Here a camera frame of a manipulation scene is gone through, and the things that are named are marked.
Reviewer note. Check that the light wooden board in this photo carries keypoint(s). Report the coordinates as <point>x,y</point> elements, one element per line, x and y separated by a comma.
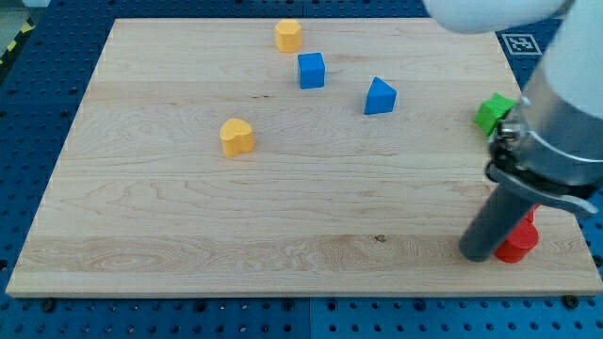
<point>143,203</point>

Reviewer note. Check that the red cylinder block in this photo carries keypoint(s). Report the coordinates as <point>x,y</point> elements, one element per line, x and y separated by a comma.
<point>523,238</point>

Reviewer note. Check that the blue triangle block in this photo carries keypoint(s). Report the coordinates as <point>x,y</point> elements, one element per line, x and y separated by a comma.
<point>381,97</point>

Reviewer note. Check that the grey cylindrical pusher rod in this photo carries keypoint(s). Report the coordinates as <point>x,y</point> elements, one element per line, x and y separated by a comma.
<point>498,217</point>

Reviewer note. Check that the green star block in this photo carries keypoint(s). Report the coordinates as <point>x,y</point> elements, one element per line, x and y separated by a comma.
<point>491,111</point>

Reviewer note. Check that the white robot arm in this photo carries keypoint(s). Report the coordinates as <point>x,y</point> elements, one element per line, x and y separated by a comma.
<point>572,60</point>

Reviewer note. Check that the yellow heart block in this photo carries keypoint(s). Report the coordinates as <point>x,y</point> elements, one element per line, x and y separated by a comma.
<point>236,137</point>

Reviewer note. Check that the silver tool mount clamp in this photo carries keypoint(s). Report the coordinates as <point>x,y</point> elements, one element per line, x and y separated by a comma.
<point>544,151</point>

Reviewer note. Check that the blue cube block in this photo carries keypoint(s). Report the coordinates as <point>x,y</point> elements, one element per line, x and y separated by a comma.
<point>311,70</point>

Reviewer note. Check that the yellow hexagon block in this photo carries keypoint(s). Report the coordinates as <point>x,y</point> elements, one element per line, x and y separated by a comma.
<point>288,36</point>

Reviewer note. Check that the white fiducial marker tag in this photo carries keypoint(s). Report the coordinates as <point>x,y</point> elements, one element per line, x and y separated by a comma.
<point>521,44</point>

